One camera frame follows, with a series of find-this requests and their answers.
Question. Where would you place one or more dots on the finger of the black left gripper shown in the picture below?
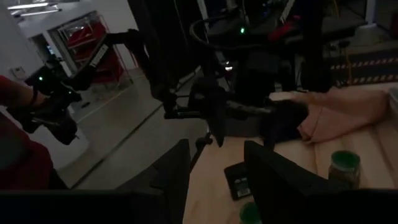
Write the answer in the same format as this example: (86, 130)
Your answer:
(283, 121)
(211, 105)

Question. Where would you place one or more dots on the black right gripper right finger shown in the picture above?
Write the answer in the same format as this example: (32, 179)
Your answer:
(286, 186)

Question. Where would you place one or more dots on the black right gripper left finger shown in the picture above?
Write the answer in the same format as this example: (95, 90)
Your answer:
(168, 186)

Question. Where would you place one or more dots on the green-lid spice jar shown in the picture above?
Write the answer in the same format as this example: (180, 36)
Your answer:
(344, 168)
(250, 214)

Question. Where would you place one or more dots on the dark green spice tin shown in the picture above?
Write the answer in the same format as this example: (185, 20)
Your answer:
(237, 180)

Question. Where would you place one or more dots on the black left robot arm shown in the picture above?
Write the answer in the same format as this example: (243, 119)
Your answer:
(258, 40)

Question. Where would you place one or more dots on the pink folded cloth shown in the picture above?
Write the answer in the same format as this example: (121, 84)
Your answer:
(342, 115)

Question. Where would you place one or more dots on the black curtain partition panel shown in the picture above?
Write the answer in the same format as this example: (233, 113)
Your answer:
(178, 31)

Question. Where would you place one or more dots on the black ramp with hazard stripes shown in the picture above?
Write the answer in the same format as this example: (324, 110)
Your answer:
(367, 70)

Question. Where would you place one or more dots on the person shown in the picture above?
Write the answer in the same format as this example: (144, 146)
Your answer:
(21, 161)

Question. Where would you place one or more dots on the black frame post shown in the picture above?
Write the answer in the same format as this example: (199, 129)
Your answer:
(315, 46)

